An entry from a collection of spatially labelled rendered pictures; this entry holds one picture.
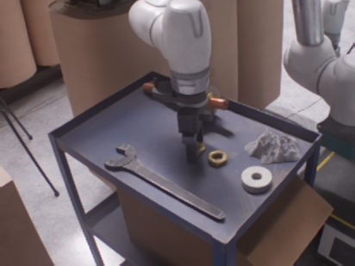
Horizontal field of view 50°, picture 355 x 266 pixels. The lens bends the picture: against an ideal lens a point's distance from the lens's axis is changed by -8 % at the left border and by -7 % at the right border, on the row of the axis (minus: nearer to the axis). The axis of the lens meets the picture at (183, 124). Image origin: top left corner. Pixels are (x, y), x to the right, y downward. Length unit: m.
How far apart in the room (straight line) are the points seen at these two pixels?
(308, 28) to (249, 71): 0.93
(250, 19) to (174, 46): 1.30
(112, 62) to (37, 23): 1.75
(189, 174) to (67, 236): 1.22
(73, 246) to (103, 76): 0.91
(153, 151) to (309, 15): 0.67
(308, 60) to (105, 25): 0.72
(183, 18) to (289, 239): 0.56
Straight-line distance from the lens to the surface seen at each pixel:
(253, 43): 2.19
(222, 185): 0.96
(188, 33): 0.84
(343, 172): 1.88
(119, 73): 1.54
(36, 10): 3.17
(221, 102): 1.09
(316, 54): 1.41
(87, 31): 1.49
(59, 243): 2.10
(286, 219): 1.00
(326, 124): 1.47
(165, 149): 1.08
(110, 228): 1.40
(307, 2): 1.33
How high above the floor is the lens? 1.55
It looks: 35 degrees down
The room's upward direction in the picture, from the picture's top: 5 degrees counter-clockwise
